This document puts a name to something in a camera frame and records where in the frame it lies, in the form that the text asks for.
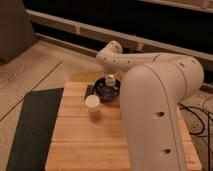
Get dark ceramic bowl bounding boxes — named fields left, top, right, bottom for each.
left=94, top=77, right=121, bottom=101

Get white window rail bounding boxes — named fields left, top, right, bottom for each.
left=26, top=9, right=213, bottom=71

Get black cables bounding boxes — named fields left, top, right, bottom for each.
left=178, top=83, right=213, bottom=171

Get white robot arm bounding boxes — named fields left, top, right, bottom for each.
left=96, top=41, right=204, bottom=171

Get black floor mat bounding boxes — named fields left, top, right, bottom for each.
left=6, top=88, right=63, bottom=171

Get grey cabinet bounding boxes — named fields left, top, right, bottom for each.
left=0, top=0, right=37, bottom=63

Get wooden table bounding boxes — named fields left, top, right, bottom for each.
left=44, top=81, right=203, bottom=171

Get white paper cup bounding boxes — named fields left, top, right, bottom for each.
left=85, top=95, right=100, bottom=116

